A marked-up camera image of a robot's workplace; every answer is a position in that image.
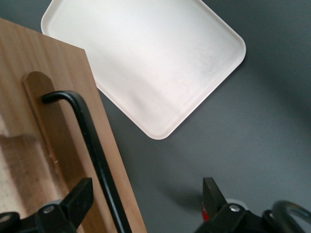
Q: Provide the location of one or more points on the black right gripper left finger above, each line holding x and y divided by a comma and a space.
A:
73, 204

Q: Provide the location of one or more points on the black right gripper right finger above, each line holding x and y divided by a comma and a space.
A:
218, 218

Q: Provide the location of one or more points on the wooden drawer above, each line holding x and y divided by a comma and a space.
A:
73, 72

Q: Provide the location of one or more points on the beige plastic tray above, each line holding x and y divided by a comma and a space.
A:
150, 60

